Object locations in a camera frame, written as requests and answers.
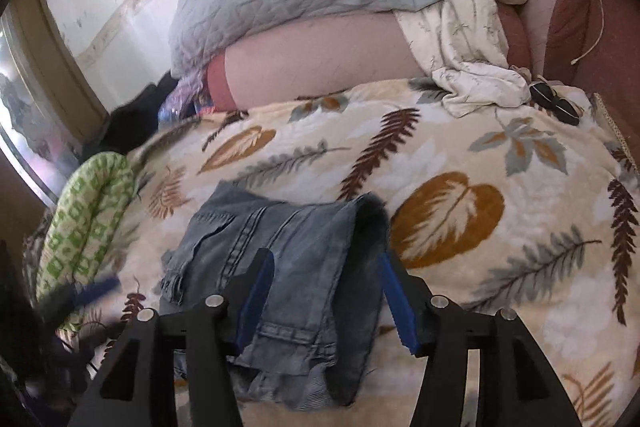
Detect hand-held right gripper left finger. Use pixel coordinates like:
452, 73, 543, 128
67, 248, 277, 427

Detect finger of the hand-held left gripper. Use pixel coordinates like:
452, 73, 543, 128
47, 276, 122, 315

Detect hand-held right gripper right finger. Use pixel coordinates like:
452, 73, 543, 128
376, 249, 583, 427

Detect blue denim pants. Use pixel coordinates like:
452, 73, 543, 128
159, 181, 391, 410

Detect green and white rolled quilt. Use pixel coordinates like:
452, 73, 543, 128
35, 152, 138, 333

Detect leaf print blanket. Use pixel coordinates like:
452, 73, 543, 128
90, 77, 640, 427

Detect black clothing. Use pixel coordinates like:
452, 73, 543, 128
102, 74, 178, 152

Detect patterned glass door panel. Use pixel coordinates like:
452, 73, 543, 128
0, 14, 86, 202

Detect clear purple plastic bag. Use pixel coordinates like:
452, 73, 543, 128
159, 74, 216, 122

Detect pink bolster pillow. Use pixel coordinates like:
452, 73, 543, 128
207, 9, 426, 112

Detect black sunglasses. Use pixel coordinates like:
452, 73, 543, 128
527, 77, 582, 126

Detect beige speckled cloth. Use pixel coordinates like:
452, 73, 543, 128
592, 92, 640, 188

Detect white crumpled floral sheet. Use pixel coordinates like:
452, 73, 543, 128
377, 0, 546, 118

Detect red and pink padded headboard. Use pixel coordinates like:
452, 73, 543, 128
495, 0, 640, 108

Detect wooden door frame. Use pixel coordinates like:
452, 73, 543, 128
10, 0, 108, 122

